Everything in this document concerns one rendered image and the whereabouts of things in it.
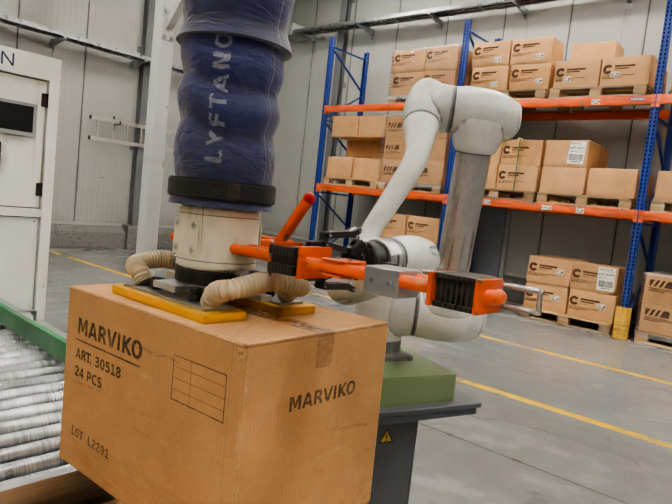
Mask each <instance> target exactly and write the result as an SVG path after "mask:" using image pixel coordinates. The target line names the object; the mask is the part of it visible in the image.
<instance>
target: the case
mask: <svg viewBox="0 0 672 504"><path fill-rule="evenodd" d="M115 284H125V283H115ZM115 284H91V285H71V286H70V293H69V309H68V325H67V340H66V356H65V372H64V388H63V404H62V419H61V435H60V451H59V456H60V457H61V458H62V459H63V460H65V461H66V462H67V463H69V464H70V465H71V466H73V467H74V468H75V469H77V470H78V471H80V472H81V473H82V474H84V475H85V476H86V477H88V478H89V479H90V480H92V481H93V482H94V483H96V484H97V485H98V486H100V487H101V488H102V489H104V490H105V491H106V492H108V493H109V494H110V495H112V496H113V497H115V498H116V499H117V500H119V501H120V502H121V503H123V504H367V503H369V501H370V494H371V485H372V475H373V466H374V456H375V447H376V437H377V428H378V418H379V409H380V399H381V390H382V380H383V371H384V361H385V352H386V342H387V333H388V322H385V321H381V320H377V319H373V318H368V317H364V316H360V315H356V314H352V313H348V312H344V311H339V310H335V309H331V308H327V307H323V306H319V305H315V304H311V305H314V306H315V313H313V314H303V315H293V316H283V317H281V316H278V315H274V314H271V313H267V312H264V311H260V310H257V309H253V308H250V307H246V306H243V305H239V304H236V303H232V302H229V301H228V302H225V304H226V305H230V306H233V307H234V308H237V309H240V310H243V311H246V313H247V316H246V320H244V321H234V322H224V323H215V324H201V323H198V322H195V321H192V320H189V319H186V318H183V317H180V316H178V315H175V314H172V313H169V312H166V311H163V310H160V309H157V308H154V307H152V306H149V305H146V304H143V303H140V302H137V301H134V300H132V299H129V298H126V297H123V296H120V295H117V294H114V293H112V286H113V285H115Z"/></svg>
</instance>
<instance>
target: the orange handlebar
mask: <svg viewBox="0 0 672 504"><path fill-rule="evenodd" d="M275 238H276V237H271V236H264V235H261V244H260V245H254V244H249V245H248V246H247V245H241V244H235V243H234V244H232V245H231V246H230V248H229V249H230V252H231V253H232V254H236V255H241V256H246V257H251V258H256V259H260V260H265V261H268V257H269V249H268V248H269V244H270V241H273V240H274V239H275ZM252 246H253V247H252ZM258 247H259V248H258ZM366 263H367V262H366V261H360V260H354V259H348V258H341V257H336V258H327V257H322V258H321V259H318V258H312V257H307V258H306V259H305V260H304V267H305V268H306V269H310V270H315V271H319V272H324V273H321V275H324V276H329V277H333V278H338V279H347V280H352V279H359V280H364V276H365V266H366ZM398 283H399V286H400V287H401V288H403V289H408V290H413V291H418V292H423V293H426V292H427V283H428V276H427V275H422V274H417V275H415V276H410V275H405V274H403V275H402V276H401V277H400V278H399V280H398ZM506 300H507V294H506V293H505V291H503V290H502V289H497V290H487V291H486V292H485V293H484V296H483V302H484V304H485V305H492V306H496V305H501V304H504V303H505V302H506Z"/></svg>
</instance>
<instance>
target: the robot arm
mask: <svg viewBox="0 0 672 504"><path fill-rule="evenodd" d="M521 119H522V108H521V105H520V103H518V102H517V101H516V100H514V99H513V98H511V97H510V96H508V95H506V94H503V93H501V92H498V91H495V90H491V89H486V88H480V87H472V86H453V85H447V84H441V83H440V82H439V81H437V80H435V79H432V78H424V79H421V80H419V81H418V82H417V83H416V84H415V85H414V86H413V87H412V89H411V90H410V92H409V94H408V96H407V98H406V101H405V105H404V110H403V130H404V136H405V145H406V149H405V154H404V157H403V159H402V161H401V163H400V165H399V167H398V169H397V170H396V172H395V174H394V175H393V177H392V178H391V180H390V182H389V183H388V185H387V186H386V188H385V190H384V191H383V193H382V194H381V196H380V198H379V199H378V201H377V202H376V204H375V206H374V207H373V209H372V210H371V212H370V214H369V215H368V217H367V218H366V220H365V222H364V224H363V225H362V227H361V228H357V227H350V228H348V229H346V230H333V231H320V233H319V236H320V238H319V240H314V241H312V240H311V241H310V240H308V241H306V246H319V247H332V251H336V252H339V253H342V257H341V258H348V259H354V260H360V261H366V262H367V263H366V265H379V262H380V261H383V262H388V263H393V264H398V265H399V267H404V268H410V269H416V270H420V271H421V274H422V275H427V276H428V274H423V273H422V270H423V269H428V270H433V271H465V272H469V269H470V264H471V258H472V253H473V248H474V243H475V237H476V232H477V227H478V221H479V216H480V211H481V208H482V202H483V197H484V192H485V186H486V181H487V176H488V171H489V165H490V160H491V155H494V154H495V153H496V152H497V150H498V148H499V146H500V145H501V143H502V141H508V140H510V139H511V138H513V137H514V136H515V135H516V134H517V133H518V131H519V129H520V125H521ZM437 133H451V134H452V141H453V147H454V149H455V150H456V153H455V159H454V165H453V171H452V177H451V182H450V188H449V194H448V200H447V205H446V211H445V217H444V223H443V229H442V234H441V240H440V246H439V252H438V250H437V248H436V245H435V244H434V243H433V242H431V241H430V240H428V239H426V238H423V237H419V236H414V235H399V236H394V237H391V238H380V237H381V234H382V233H383V231H384V229H385V228H386V226H387V225H388V223H389V222H390V220H391V219H392V217H393V216H394V214H395V213H396V211H397V210H398V208H399V207H400V205H401V204H402V203H403V201H404V200H405V198H406V197H407V195H408V194H409V192H410V191H411V189H412V188H413V186H414V185H415V183H416V182H417V180H418V179H419V177H420V175H421V174H422V172H423V170H424V168H425V166H426V164H427V161H428V159H429V156H430V153H431V150H432V147H433V144H434V141H435V138H436V136H437ZM334 238H351V239H354V240H352V241H351V242H350V243H349V244H348V245H347V246H346V247H343V246H340V245H337V244H333V243H330V242H328V241H329V239H334ZM303 280H306V281H315V283H314V287H315V288H319V289H323V290H327V293H328V295H329V296H330V297H331V298H332V299H333V300H334V301H336V302H338V303H341V304H342V305H354V304H356V307H355V314H356V315H360V316H364V317H368V318H373V319H377V320H381V321H385V322H388V333H387V342H386V352H385V361H384V362H391V361H412V360H413V355H411V354H409V353H407V352H405V351H403V350H402V349H401V337H402V336H409V335H411V336H416V337H420V338H424V339H429V340H436V341H444V342H460V341H467V340H471V339H474V338H476V337H477V336H479V335H480V334H481V333H482V332H483V329H484V327H485V323H486V319H487V314H484V315H477V316H474V315H472V314H468V313H464V312H459V311H455V310H450V309H445V308H441V307H436V306H433V305H426V304H425V300H426V293H423V292H419V296H418V297H417V298H405V299H393V298H388V297H384V296H379V295H375V294H370V293H366V292H363V284H364V280H359V279H352V280H347V279H338V278H333V277H329V278H321V279H303ZM325 281H326V282H325Z"/></svg>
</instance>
